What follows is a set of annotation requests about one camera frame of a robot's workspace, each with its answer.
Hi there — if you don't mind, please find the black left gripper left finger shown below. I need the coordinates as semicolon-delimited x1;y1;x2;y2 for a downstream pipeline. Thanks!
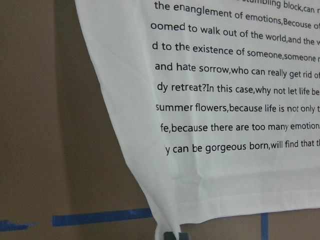
163;231;177;240

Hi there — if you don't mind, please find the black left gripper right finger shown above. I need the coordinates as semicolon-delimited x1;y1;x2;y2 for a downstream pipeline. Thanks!
178;232;190;240

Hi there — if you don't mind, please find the white printed t-shirt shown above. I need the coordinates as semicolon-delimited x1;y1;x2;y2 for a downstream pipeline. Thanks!
75;0;320;239

